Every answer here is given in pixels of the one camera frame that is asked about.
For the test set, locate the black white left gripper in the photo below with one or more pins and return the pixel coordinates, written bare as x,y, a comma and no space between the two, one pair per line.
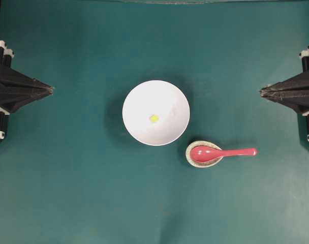
13,99

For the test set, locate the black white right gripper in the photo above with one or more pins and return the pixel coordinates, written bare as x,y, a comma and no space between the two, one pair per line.
296,100

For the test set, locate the pink plastic soup spoon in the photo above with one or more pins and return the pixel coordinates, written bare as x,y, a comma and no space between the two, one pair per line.
203,154

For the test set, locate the speckled ceramic spoon rest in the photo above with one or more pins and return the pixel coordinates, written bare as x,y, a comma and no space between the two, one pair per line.
201,143

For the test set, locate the white round bowl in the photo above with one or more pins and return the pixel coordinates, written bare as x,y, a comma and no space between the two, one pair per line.
160,98

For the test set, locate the yellow hexagonal prism block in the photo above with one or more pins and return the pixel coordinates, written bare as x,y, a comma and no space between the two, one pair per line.
154,118

